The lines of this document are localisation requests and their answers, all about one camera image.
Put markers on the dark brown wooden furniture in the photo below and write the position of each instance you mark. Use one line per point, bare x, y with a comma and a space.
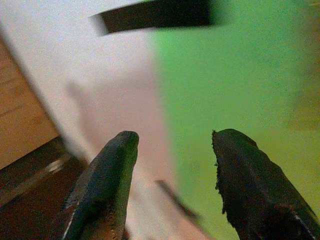
32, 190

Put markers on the dark rectangular wall plate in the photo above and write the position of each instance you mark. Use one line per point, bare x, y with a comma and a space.
155, 15

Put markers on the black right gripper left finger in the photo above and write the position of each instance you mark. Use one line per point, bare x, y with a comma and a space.
105, 182

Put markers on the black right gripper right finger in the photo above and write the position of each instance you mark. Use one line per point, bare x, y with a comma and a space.
252, 185

